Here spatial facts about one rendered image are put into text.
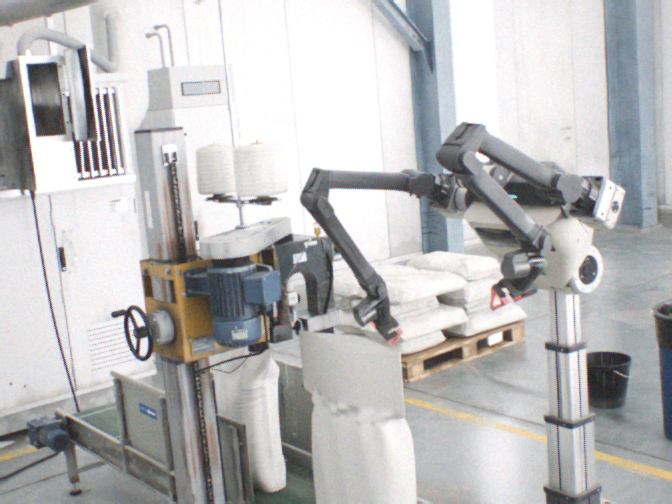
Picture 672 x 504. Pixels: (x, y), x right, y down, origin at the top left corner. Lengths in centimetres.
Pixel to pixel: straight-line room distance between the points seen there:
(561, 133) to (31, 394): 698
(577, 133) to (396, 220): 298
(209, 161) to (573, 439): 151
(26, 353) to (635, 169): 787
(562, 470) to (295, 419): 121
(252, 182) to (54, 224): 294
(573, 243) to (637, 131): 860
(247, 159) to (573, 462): 146
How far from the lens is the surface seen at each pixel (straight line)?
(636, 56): 1133
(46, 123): 536
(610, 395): 525
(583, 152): 1103
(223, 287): 274
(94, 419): 461
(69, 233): 563
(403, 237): 891
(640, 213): 1144
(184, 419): 301
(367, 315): 294
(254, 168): 276
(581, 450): 318
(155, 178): 286
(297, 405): 382
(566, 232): 276
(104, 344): 580
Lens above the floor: 179
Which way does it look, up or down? 9 degrees down
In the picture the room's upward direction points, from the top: 5 degrees counter-clockwise
